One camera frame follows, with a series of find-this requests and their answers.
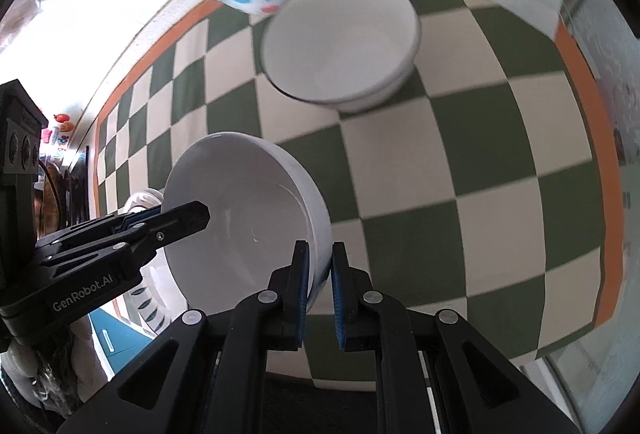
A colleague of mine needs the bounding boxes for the blue cabinet door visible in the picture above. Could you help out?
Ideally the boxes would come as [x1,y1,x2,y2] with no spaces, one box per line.
[89,308,152,373]

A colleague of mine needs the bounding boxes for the white bowl black rim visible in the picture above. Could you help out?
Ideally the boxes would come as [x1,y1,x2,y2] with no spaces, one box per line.
[260,0,422,113]

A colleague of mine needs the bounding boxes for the colourful fridge magnets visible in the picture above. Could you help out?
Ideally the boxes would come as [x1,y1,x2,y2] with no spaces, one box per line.
[39,113,76,163]

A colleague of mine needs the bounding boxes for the white plate blue leaf rim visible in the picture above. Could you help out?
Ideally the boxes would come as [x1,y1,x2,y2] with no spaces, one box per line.
[128,282,171,336]

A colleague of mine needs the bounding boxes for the white plate grey floral pattern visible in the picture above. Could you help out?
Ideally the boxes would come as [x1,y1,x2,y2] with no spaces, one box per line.
[118,188,164,214]

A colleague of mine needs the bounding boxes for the left white gloved hand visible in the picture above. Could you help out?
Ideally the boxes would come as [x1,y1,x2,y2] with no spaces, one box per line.
[1,316,108,418]

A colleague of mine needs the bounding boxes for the white bowl red flower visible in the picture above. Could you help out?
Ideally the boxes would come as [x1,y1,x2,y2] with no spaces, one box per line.
[163,132,333,314]

